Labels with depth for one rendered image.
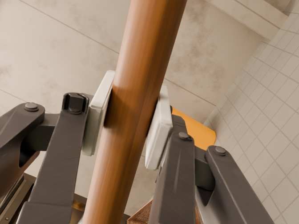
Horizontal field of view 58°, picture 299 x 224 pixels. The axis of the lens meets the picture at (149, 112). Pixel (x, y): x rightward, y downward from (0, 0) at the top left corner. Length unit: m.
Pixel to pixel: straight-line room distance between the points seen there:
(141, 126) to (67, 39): 3.46
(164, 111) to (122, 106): 0.03
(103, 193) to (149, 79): 0.09
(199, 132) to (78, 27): 1.94
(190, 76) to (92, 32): 1.36
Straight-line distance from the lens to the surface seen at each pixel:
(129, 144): 0.17
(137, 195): 4.55
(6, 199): 2.05
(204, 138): 3.31
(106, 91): 0.16
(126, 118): 0.16
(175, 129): 0.15
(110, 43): 3.51
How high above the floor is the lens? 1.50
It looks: 11 degrees down
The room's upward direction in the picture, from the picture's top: 63 degrees counter-clockwise
